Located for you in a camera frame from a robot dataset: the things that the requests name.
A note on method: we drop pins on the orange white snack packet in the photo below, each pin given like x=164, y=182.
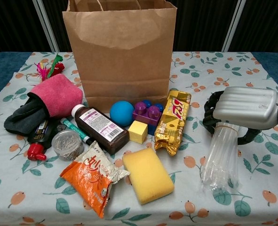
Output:
x=89, y=179

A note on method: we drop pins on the brown paper bag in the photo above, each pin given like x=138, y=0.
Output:
x=122, y=70

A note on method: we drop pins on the blue ball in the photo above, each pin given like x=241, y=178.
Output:
x=121, y=114

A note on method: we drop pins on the dark grey cloth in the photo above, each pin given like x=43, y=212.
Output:
x=26, y=115

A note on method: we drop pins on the yellow cube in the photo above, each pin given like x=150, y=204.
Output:
x=137, y=131

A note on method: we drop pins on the pink towel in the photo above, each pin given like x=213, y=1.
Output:
x=58, y=94

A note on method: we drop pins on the black bottle red cap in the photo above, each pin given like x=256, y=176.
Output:
x=43, y=131

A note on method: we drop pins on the purple toy brick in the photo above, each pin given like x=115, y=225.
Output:
x=144, y=115

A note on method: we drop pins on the white screen frame post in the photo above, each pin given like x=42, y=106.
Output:
x=46, y=26
x=232, y=26

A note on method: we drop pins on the brown syrup bottle white cap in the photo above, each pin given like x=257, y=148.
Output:
x=98, y=127

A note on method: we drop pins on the clear tub of paper clips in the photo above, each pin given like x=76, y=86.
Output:
x=67, y=144

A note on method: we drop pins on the blue toy brick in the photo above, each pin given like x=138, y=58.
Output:
x=153, y=130

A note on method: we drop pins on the black pleated curtain panel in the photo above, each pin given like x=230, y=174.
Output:
x=265, y=23
x=56, y=9
x=200, y=23
x=11, y=23

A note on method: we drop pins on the yellow sponge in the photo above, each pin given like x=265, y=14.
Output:
x=148, y=176

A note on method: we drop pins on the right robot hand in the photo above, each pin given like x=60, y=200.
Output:
x=247, y=108

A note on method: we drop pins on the floral print tablecloth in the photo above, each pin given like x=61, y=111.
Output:
x=129, y=212

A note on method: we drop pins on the colourful feather shuttlecock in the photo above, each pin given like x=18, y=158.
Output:
x=56, y=69

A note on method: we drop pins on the green marker pen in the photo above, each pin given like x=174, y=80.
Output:
x=73, y=127

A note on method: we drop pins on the gold wafer packet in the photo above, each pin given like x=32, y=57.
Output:
x=172, y=117

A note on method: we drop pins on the bundle of clear straws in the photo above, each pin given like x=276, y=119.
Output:
x=221, y=153

